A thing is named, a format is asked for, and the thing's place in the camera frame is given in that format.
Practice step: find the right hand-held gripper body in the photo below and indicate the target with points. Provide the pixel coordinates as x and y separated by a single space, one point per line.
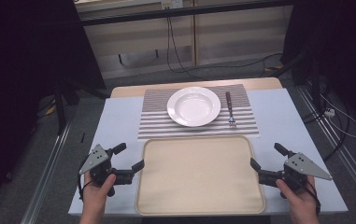
303 165

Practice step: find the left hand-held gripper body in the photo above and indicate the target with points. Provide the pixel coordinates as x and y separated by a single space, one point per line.
99 155

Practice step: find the person's right hand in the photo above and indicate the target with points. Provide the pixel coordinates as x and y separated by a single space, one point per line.
303 203

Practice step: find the person's left hand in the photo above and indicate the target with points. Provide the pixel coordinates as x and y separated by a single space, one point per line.
94 199

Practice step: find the pale blue table cover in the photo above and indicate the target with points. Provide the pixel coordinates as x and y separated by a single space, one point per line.
119 121

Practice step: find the striped placemat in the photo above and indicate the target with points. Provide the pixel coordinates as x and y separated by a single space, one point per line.
155 124

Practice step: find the white power strip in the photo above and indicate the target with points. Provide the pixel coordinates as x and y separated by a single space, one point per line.
330 112

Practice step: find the beige tray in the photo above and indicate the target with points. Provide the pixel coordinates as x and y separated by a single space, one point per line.
197 177

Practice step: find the black metal stand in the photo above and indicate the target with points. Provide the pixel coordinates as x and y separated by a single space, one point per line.
61 105
314 87

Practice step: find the white deep plate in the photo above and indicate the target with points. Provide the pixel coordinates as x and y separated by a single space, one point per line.
193 106

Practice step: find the black curtain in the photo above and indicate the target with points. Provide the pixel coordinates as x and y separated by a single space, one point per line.
337 40
26 62

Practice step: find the light wooden cabinet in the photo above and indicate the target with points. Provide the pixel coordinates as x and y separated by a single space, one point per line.
228 40

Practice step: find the aluminium floor rail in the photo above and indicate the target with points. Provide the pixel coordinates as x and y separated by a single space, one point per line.
46 174
337 146

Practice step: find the white wall socket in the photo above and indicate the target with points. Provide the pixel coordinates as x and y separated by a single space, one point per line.
172 3

